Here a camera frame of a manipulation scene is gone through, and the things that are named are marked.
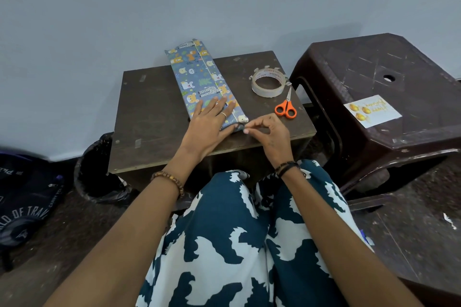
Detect person's left hand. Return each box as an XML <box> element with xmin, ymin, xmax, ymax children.
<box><xmin>176</xmin><ymin>96</ymin><xmax>240</xmax><ymax>164</ymax></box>

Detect person's right hand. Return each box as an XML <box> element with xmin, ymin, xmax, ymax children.
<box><xmin>243</xmin><ymin>113</ymin><xmax>295</xmax><ymax>169</ymax></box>

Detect orange handled scissors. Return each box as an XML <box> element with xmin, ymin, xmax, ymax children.
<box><xmin>274</xmin><ymin>86</ymin><xmax>298</xmax><ymax>119</ymax></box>

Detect clear tape roll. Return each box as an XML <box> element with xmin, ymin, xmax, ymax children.
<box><xmin>249</xmin><ymin>65</ymin><xmax>291</xmax><ymax>98</ymax></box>

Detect blue animal-print wrapping paper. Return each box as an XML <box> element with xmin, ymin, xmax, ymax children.
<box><xmin>165</xmin><ymin>38</ymin><xmax>250</xmax><ymax>132</ymax></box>

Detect white card with gold stickers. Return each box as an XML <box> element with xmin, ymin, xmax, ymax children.
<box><xmin>343</xmin><ymin>94</ymin><xmax>403</xmax><ymax>129</ymax></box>

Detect person's left forearm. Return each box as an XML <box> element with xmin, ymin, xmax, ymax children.
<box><xmin>43</xmin><ymin>150</ymin><xmax>201</xmax><ymax>307</ymax></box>

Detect person's right forearm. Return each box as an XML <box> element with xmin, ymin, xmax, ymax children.
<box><xmin>277</xmin><ymin>163</ymin><xmax>425</xmax><ymax>307</ymax></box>

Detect small brown wooden table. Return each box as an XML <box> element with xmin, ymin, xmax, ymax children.
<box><xmin>108</xmin><ymin>50</ymin><xmax>317</xmax><ymax>175</ymax></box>

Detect teal white patterned trousers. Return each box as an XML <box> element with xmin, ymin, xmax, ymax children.
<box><xmin>136</xmin><ymin>159</ymin><xmax>374</xmax><ymax>307</ymax></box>

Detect brown plastic stool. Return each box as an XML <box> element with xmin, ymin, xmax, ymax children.
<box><xmin>289</xmin><ymin>32</ymin><xmax>461</xmax><ymax>196</ymax></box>

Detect black trash bin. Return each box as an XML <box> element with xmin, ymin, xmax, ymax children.
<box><xmin>73</xmin><ymin>133</ymin><xmax>132</xmax><ymax>205</ymax></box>

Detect black purple backpack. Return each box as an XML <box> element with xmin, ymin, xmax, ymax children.
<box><xmin>0</xmin><ymin>152</ymin><xmax>65</xmax><ymax>272</ymax></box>

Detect black cord bracelet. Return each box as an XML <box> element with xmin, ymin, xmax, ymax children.
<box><xmin>274</xmin><ymin>161</ymin><xmax>301</xmax><ymax>178</ymax></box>

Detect brown beaded bracelet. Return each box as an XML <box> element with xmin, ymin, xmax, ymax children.
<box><xmin>150</xmin><ymin>170</ymin><xmax>185</xmax><ymax>200</ymax></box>

